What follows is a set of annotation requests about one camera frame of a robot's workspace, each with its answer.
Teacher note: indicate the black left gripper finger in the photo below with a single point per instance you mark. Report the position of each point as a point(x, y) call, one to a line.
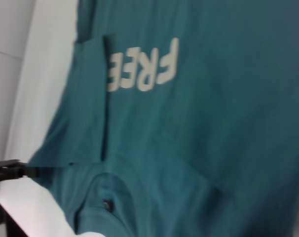
point(18, 171)

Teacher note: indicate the teal t-shirt with cream lettering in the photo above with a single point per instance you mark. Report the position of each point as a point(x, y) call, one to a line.
point(189, 123)

